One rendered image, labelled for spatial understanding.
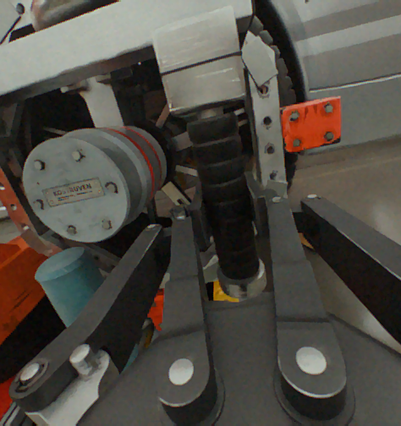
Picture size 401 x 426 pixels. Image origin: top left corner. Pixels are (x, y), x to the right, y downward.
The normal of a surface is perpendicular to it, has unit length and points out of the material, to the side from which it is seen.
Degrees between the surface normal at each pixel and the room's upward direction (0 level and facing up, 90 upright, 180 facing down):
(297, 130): 90
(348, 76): 90
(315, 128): 90
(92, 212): 90
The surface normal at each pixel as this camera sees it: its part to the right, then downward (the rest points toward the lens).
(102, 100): -0.07, 0.40
